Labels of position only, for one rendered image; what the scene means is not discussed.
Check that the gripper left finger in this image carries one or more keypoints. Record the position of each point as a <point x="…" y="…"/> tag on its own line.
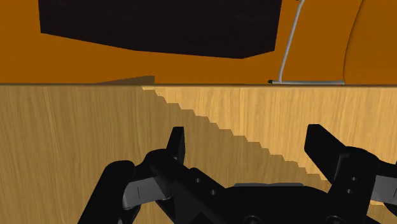
<point x="173" y="167"/>

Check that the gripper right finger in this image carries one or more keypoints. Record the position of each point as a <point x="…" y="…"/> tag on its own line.
<point x="350" y="167"/>

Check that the grey bent metal tube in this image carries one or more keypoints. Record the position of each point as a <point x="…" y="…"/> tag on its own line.
<point x="288" y="46"/>

